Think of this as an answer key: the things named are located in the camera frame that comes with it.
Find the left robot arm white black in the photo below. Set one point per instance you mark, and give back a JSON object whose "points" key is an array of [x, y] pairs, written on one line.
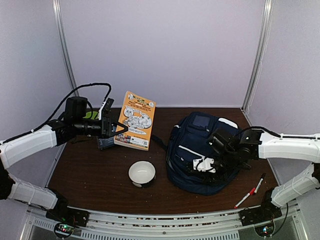
{"points": [[52, 133]]}

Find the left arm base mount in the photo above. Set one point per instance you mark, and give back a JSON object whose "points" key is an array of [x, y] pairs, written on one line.
{"points": [[68, 219]]}

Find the aluminium corner post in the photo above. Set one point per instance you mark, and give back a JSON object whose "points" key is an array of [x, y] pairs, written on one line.
{"points": [[261, 47], [63, 42]]}

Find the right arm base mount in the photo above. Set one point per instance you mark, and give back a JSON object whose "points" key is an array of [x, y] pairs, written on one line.
{"points": [[262, 217]]}

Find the aluminium front rail frame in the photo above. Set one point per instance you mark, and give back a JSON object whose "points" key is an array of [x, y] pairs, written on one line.
{"points": [[217, 225]]}

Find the green plate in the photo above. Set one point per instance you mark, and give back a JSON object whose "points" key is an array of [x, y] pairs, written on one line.
{"points": [[92, 115]]}

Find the orange cartoon paperback book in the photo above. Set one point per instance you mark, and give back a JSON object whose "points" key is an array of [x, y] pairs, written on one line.
{"points": [[137, 114]]}

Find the navy blue student backpack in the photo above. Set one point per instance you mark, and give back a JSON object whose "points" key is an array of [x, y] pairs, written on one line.
{"points": [[188, 141]]}

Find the right aluminium corner post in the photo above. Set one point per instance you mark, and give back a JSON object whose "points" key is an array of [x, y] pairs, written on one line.
{"points": [[261, 47]]}

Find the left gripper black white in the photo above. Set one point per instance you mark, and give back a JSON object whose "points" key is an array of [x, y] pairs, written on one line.
{"points": [[106, 127]]}

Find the black white marker pen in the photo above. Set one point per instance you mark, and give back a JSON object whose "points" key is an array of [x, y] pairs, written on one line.
{"points": [[259, 183]]}

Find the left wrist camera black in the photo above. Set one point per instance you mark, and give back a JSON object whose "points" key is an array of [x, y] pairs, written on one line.
{"points": [[107, 104]]}

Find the red white marker pen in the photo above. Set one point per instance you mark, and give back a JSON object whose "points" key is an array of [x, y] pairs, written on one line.
{"points": [[244, 198]]}

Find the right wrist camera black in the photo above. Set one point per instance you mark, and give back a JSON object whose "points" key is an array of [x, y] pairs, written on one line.
{"points": [[221, 140]]}

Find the left aluminium corner post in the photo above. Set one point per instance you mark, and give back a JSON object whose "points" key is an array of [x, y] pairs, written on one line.
{"points": [[63, 42]]}

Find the white black bowl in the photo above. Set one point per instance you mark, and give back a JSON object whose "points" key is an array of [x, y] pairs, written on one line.
{"points": [[142, 174]]}

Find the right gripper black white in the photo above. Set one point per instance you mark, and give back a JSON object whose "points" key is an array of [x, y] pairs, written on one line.
{"points": [[194, 171]]}

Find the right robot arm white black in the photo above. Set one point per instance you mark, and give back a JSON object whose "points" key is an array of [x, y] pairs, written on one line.
{"points": [[256, 143]]}

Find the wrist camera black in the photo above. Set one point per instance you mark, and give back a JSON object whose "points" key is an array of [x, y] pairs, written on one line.
{"points": [[107, 104], [221, 140]]}

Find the dark blue cover book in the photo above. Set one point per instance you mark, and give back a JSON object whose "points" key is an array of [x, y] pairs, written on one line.
{"points": [[105, 143]]}

